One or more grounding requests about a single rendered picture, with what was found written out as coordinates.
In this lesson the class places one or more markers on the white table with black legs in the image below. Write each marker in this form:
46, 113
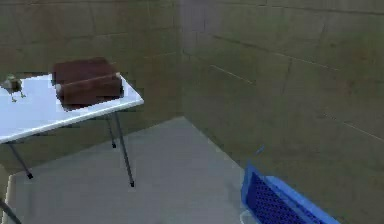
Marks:
33, 113

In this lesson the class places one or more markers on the blue mesh basket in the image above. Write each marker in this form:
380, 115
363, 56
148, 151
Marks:
273, 201

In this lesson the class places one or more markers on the grey duck figure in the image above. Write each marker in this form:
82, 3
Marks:
12, 85

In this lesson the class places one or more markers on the brown box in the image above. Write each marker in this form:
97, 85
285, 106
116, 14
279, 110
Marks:
86, 81

